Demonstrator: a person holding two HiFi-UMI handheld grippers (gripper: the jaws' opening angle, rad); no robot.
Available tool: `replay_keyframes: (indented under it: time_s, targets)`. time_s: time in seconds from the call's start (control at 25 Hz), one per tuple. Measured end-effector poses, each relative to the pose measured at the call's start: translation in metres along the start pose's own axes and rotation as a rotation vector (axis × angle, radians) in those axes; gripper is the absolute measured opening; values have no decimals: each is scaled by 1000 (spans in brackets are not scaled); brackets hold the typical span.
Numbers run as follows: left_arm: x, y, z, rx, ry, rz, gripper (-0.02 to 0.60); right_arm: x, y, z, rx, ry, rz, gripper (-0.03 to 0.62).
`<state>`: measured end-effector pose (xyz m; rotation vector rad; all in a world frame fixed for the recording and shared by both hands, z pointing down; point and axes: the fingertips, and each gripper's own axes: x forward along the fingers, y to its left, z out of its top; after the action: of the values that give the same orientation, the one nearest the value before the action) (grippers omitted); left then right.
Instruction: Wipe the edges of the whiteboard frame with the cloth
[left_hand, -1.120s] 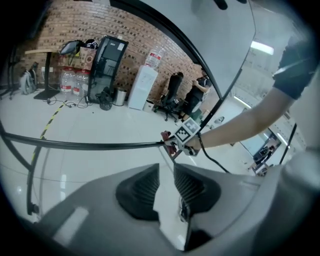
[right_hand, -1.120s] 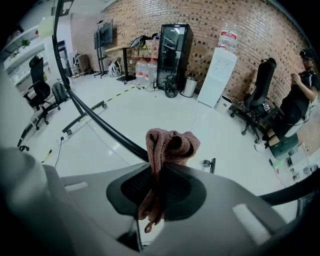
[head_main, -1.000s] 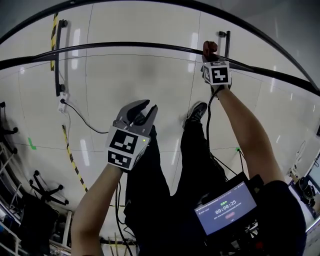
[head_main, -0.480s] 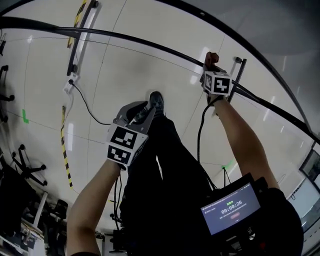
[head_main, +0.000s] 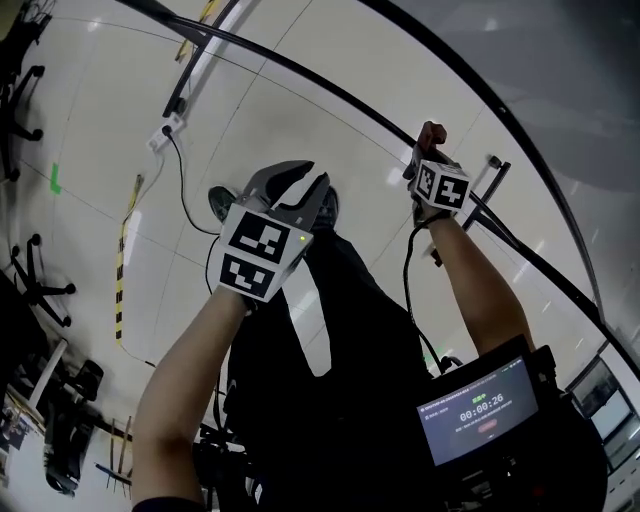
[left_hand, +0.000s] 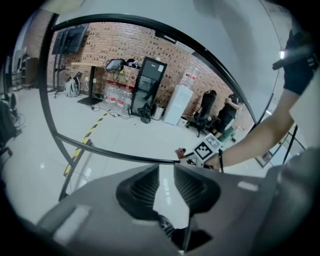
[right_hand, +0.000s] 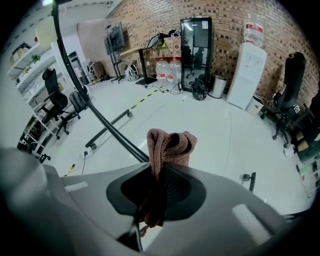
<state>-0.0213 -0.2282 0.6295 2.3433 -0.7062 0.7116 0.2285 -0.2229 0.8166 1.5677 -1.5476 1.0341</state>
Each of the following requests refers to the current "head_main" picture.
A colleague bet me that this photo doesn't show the brown wiping cloth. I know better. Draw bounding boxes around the brown wiping cloth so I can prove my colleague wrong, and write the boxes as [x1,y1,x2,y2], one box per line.
[417,119,449,154]

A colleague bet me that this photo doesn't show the person's shoe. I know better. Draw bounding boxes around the person's shoe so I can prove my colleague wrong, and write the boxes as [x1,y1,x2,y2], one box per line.
[208,184,236,221]
[312,187,341,232]

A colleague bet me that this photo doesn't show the black chest monitor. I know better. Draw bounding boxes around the black chest monitor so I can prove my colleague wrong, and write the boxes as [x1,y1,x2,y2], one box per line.
[415,354,540,469]

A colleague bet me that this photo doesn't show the person's left shoe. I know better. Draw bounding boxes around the person's left shoe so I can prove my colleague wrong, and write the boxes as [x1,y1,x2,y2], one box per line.
[208,184,236,221]

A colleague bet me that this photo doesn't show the yellow black floor tape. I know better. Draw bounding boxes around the yellow black floor tape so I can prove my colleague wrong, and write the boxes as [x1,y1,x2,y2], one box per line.
[174,0,219,61]

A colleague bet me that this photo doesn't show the person's left forearm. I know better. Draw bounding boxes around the person's left forearm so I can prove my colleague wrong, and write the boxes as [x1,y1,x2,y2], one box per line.
[130,287,254,506]

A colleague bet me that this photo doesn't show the person's right forearm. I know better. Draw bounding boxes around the person's right forearm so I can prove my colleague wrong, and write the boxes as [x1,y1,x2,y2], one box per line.
[424,214,536,361]

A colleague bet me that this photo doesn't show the person's navy shirt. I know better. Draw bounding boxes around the person's navy shirt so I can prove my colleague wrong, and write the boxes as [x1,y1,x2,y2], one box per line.
[130,492,207,512]

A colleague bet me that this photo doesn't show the large white whiteboard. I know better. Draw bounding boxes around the large white whiteboard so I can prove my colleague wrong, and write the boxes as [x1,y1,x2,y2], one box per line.
[359,0,640,351]

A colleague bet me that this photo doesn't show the white power strip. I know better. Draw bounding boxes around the white power strip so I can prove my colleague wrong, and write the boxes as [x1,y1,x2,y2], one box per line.
[146,113,185,151]

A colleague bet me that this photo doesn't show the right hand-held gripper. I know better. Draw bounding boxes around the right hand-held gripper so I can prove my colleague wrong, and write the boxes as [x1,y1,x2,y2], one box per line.
[403,144,472,221]

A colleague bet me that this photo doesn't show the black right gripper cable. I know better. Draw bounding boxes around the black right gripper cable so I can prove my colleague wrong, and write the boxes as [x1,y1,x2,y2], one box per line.
[402,219,466,376]

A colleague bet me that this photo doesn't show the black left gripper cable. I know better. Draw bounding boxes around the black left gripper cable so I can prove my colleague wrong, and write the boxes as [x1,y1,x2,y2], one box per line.
[203,234,231,431]

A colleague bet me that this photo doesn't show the black power strip cable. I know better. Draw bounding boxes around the black power strip cable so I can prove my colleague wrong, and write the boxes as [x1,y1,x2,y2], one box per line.
[164,129,224,236]

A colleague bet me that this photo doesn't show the person's right shoe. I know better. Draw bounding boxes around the person's right shoe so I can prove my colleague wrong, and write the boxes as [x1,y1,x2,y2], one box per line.
[312,187,341,232]

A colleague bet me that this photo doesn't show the person's black trousers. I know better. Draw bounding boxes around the person's black trousers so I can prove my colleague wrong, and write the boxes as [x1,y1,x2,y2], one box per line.
[227,234,436,512]

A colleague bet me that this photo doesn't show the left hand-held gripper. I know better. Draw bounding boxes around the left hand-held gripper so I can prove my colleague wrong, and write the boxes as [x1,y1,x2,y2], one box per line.
[215,159,332,304]

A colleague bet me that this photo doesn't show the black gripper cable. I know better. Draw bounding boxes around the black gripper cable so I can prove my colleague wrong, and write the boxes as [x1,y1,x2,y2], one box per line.
[402,219,466,376]
[203,234,231,431]

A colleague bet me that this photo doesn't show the black office chair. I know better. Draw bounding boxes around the black office chair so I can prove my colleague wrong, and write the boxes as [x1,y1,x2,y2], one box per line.
[0,0,51,184]
[9,232,76,329]

